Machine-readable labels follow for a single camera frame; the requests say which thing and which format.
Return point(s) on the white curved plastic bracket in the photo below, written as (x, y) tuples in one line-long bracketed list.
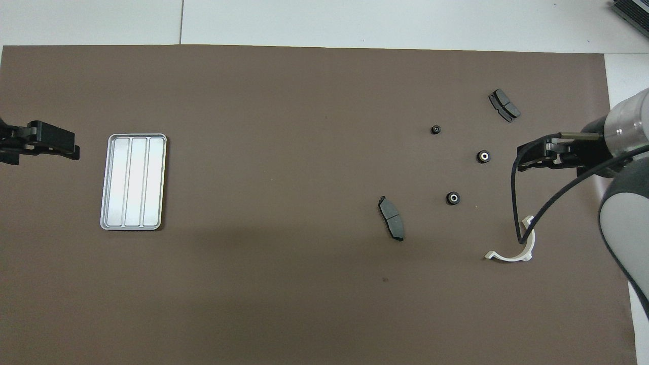
[(512, 257)]

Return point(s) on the short dark brake pad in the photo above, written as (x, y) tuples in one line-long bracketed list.
[(505, 105)]

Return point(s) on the long grey brake pad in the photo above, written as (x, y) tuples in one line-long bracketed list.
[(391, 215)]

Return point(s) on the brown table mat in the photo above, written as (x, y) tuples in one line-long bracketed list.
[(304, 152)]

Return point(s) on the silver metal tray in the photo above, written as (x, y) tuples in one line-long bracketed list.
[(133, 182)]

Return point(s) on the grey ribbed device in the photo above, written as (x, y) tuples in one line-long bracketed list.
[(634, 10)]

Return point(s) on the large black bearing gear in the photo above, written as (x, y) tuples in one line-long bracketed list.
[(484, 156), (453, 198)]

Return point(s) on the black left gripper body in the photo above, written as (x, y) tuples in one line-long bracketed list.
[(15, 144)]

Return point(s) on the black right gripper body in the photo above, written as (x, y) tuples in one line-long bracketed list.
[(588, 149)]

